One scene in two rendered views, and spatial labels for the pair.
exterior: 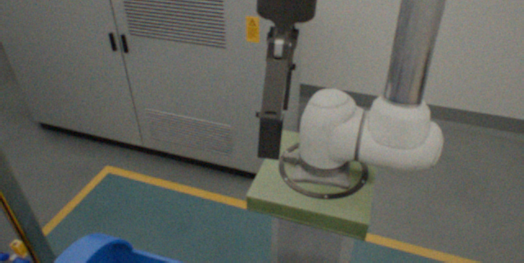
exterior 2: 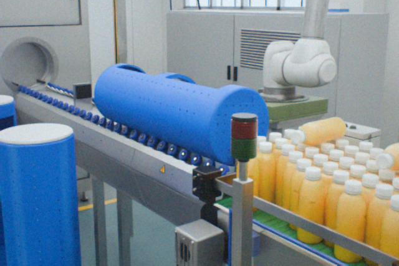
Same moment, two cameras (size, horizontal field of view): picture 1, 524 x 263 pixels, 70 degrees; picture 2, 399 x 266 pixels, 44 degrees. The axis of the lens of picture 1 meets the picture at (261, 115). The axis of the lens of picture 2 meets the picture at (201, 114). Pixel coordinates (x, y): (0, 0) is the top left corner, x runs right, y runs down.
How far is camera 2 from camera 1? 1.83 m
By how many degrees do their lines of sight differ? 39
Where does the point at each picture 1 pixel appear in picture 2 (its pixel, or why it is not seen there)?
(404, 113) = (303, 40)
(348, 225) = not seen: hidden behind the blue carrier
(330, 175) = (273, 93)
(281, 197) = not seen: hidden behind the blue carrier
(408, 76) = (307, 19)
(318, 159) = (267, 80)
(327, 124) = (270, 53)
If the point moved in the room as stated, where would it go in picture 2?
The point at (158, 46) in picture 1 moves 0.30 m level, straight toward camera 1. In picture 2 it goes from (255, 75) to (245, 81)
